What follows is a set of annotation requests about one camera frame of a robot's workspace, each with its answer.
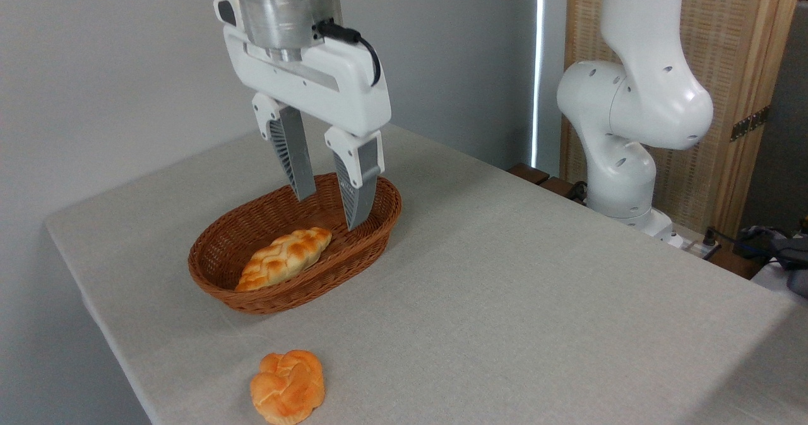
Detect long braided bread loaf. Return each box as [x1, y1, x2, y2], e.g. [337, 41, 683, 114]
[234, 227, 333, 293]

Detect round knotted bread roll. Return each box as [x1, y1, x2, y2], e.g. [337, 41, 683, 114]
[249, 349, 326, 425]

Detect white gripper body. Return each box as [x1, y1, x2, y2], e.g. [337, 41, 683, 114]
[223, 25, 393, 139]

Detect dark brown wooden platform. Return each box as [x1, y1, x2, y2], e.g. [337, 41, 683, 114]
[508, 163, 766, 281]

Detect wooden woven folding screen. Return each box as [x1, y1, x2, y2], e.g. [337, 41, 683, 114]
[560, 0, 806, 244]

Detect blue grey crumpled fabric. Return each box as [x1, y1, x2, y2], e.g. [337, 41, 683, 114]
[735, 224, 808, 299]

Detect metal screen hinge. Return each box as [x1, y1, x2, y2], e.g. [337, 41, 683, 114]
[730, 105, 770, 143]

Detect brown woven wicker basket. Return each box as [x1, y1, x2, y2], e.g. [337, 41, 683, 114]
[187, 172, 403, 316]

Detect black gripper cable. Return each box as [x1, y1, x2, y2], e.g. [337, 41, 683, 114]
[313, 19, 383, 88]

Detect black plug with cable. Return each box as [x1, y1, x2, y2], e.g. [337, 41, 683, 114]
[702, 227, 742, 252]

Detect bright vertical light strip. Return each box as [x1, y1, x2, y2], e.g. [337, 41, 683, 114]
[532, 0, 546, 169]

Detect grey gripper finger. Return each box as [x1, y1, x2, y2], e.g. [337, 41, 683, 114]
[324, 126, 385, 232]
[251, 92, 318, 202]

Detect grey linen tablecloth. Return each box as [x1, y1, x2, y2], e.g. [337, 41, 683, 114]
[44, 103, 808, 425]

